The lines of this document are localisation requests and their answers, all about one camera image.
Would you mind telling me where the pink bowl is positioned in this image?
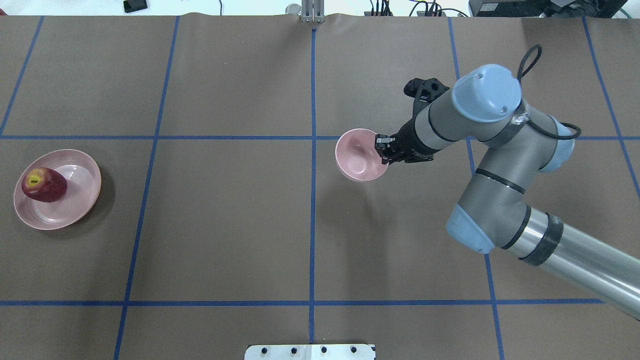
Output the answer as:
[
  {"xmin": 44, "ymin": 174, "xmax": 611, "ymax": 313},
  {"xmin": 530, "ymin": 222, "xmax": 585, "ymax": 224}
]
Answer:
[{"xmin": 334, "ymin": 129, "xmax": 388, "ymax": 183}]

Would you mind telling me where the pink plate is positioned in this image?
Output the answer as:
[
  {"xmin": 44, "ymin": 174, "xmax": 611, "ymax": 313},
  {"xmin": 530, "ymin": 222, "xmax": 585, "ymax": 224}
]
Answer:
[{"xmin": 13, "ymin": 149, "xmax": 102, "ymax": 231}]

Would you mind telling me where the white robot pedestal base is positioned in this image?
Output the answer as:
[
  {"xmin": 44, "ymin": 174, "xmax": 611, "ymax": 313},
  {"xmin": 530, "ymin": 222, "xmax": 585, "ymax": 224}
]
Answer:
[{"xmin": 244, "ymin": 343, "xmax": 377, "ymax": 360}]

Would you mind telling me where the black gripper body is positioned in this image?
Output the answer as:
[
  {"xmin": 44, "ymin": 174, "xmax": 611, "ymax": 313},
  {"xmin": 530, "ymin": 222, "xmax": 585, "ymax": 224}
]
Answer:
[{"xmin": 391, "ymin": 119, "xmax": 435, "ymax": 164}]

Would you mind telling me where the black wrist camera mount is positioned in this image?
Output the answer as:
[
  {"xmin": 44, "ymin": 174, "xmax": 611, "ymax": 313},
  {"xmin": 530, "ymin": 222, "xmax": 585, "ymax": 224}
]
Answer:
[{"xmin": 403, "ymin": 77, "xmax": 450, "ymax": 103}]

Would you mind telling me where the lower black usb hub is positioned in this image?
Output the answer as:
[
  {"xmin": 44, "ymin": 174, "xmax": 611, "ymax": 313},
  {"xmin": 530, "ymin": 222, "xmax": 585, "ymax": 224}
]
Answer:
[{"xmin": 409, "ymin": 0, "xmax": 446, "ymax": 18}]

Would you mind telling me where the aluminium frame post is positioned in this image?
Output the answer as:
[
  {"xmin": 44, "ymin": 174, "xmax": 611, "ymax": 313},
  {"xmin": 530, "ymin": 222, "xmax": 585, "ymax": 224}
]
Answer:
[{"xmin": 300, "ymin": 0, "xmax": 326, "ymax": 24}]

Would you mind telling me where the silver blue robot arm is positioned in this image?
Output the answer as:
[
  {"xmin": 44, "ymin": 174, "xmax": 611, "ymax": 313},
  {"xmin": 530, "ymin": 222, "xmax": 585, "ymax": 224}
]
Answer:
[{"xmin": 374, "ymin": 64, "xmax": 640, "ymax": 319}]

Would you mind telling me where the red apple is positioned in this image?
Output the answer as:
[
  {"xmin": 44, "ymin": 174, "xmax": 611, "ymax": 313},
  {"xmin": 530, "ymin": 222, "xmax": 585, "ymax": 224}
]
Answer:
[{"xmin": 21, "ymin": 167, "xmax": 67, "ymax": 203}]

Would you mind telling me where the upper black usb hub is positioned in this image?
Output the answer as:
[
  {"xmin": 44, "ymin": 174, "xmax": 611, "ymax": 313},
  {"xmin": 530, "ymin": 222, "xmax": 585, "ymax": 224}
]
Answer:
[{"xmin": 363, "ymin": 0, "xmax": 394, "ymax": 18}]

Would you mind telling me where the black usb hub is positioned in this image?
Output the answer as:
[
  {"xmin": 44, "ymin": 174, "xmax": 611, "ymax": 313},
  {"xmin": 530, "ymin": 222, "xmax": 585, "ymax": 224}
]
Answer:
[
  {"xmin": 363, "ymin": 0, "xmax": 394, "ymax": 18},
  {"xmin": 409, "ymin": 0, "xmax": 446, "ymax": 18}
]

